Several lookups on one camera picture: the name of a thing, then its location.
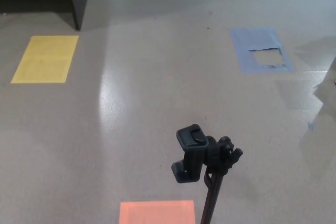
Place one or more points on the black extendable phone stand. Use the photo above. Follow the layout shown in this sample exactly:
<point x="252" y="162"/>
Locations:
<point x="193" y="155"/>

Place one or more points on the orange floor marker sheet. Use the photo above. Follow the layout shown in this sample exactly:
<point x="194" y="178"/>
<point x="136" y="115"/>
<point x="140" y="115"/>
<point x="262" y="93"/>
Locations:
<point x="155" y="212"/>

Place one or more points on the torn blue floor marker sheet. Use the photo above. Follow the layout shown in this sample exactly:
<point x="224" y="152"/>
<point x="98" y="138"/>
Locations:
<point x="252" y="39"/>

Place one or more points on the yellow floor marker sheet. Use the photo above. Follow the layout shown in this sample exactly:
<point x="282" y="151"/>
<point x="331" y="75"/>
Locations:
<point x="44" y="60"/>

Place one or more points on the small blue tape scrap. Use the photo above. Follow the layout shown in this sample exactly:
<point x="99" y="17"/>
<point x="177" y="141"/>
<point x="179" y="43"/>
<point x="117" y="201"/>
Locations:
<point x="311" y="127"/>

